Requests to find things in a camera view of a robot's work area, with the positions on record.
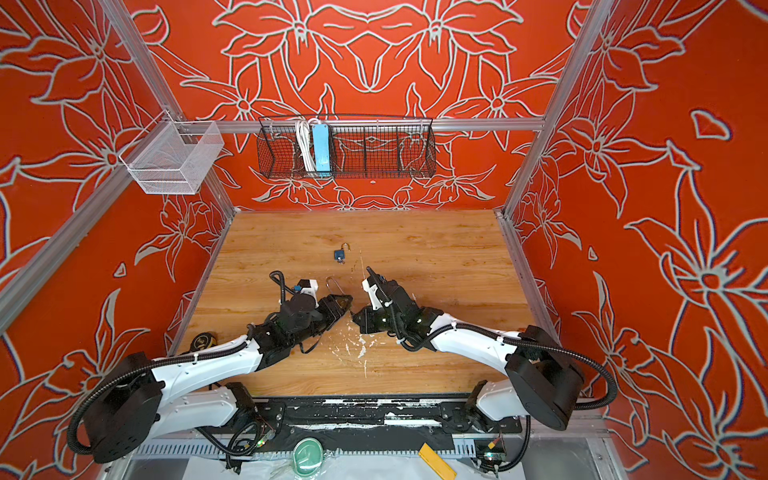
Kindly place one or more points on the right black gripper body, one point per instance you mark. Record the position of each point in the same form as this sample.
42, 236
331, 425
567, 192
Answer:
374, 321

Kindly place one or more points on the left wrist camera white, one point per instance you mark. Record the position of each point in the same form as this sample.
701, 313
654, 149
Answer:
307, 287

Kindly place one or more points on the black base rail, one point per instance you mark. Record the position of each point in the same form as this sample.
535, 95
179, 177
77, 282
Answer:
368, 423

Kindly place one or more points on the yellow black tape measure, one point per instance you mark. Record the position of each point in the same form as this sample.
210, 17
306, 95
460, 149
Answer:
203, 341

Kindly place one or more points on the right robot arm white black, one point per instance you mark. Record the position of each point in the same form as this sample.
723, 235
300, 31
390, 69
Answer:
543, 379

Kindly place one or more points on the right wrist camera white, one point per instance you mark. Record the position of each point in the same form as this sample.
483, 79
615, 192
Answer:
370, 287

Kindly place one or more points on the small blue padlock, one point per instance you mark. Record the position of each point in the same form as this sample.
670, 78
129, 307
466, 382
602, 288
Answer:
340, 254

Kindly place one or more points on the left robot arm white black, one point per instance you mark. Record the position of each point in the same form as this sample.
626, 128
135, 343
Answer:
143, 398

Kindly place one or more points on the clear plastic bin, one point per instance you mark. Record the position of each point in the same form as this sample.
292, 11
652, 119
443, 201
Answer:
174, 158

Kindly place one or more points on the large brass padlock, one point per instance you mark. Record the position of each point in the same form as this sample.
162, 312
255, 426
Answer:
337, 292

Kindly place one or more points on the yellow flat block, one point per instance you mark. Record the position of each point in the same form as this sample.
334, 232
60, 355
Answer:
439, 466

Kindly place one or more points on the light blue box in basket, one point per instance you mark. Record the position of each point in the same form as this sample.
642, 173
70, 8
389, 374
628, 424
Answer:
321, 143

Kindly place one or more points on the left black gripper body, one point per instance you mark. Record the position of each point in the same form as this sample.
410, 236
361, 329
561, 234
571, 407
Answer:
324, 317

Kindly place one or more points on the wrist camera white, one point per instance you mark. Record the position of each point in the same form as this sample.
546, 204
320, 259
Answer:
307, 287
370, 287

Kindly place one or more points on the green tape roll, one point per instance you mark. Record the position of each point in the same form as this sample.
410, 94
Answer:
307, 457

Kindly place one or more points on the black wire basket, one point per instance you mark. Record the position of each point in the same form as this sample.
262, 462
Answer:
361, 147

